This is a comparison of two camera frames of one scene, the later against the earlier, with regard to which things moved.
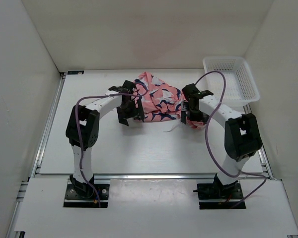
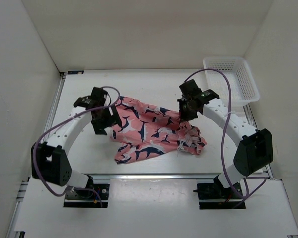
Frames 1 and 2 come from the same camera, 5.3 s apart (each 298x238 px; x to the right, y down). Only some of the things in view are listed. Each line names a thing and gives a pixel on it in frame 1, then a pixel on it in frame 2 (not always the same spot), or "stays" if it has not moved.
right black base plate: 212,196 stays
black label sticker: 75,72 stays
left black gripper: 121,118 → 112,120
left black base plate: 73,199 stays
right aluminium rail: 263,161 stays
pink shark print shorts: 160,101 → 147,131
